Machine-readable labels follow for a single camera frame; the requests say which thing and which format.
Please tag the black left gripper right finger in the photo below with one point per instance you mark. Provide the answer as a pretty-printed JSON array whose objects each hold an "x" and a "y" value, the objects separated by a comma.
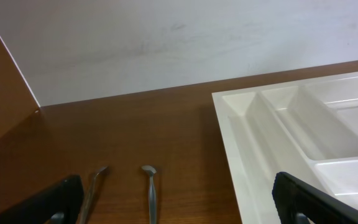
[{"x": 299, "y": 202}]

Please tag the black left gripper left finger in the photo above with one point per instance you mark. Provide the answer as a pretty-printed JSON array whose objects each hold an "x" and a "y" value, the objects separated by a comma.
[{"x": 64, "y": 197}]

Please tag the left small metal spoon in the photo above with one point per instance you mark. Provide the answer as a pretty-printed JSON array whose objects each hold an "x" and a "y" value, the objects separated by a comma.
[{"x": 88, "y": 199}]

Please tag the small metal spoon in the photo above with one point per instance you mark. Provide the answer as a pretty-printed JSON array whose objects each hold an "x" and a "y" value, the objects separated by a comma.
[
  {"x": 88, "y": 199},
  {"x": 151, "y": 171}
]

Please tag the white plastic cutlery tray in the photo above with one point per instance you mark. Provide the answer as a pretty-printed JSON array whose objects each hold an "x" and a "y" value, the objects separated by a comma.
[{"x": 307, "y": 128}]

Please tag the right small metal spoon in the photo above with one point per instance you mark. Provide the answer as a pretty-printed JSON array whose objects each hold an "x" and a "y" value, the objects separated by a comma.
[{"x": 151, "y": 171}]

